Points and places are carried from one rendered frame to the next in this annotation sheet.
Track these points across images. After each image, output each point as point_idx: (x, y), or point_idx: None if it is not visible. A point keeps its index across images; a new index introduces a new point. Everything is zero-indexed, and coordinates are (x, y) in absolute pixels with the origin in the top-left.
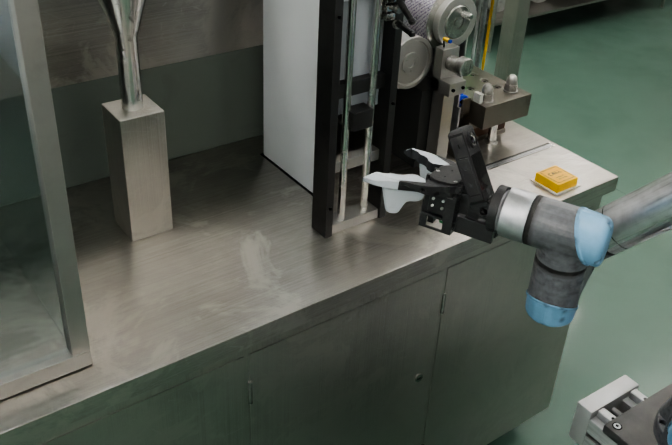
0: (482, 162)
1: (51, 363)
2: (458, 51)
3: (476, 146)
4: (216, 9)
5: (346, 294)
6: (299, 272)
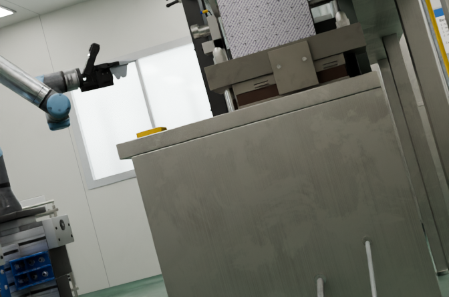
0: (87, 59)
1: None
2: (207, 21)
3: (89, 51)
4: None
5: None
6: None
